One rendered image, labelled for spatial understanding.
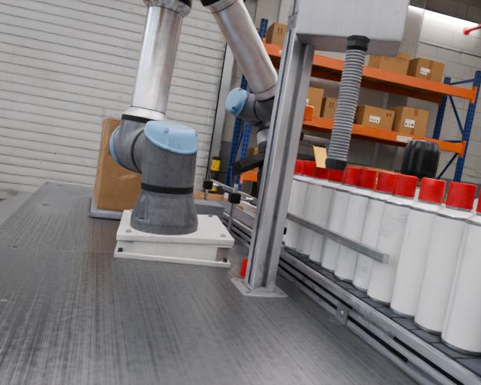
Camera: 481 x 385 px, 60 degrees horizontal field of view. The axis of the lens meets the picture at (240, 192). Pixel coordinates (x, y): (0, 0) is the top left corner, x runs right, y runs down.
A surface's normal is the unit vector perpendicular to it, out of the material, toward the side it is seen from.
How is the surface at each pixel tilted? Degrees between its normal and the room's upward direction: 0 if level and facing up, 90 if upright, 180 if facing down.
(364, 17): 90
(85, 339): 0
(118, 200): 90
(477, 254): 90
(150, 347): 0
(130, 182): 90
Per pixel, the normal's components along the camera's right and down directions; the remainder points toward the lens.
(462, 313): -0.70, -0.04
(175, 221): 0.48, -0.13
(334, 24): -0.28, 0.04
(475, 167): 0.22, 0.12
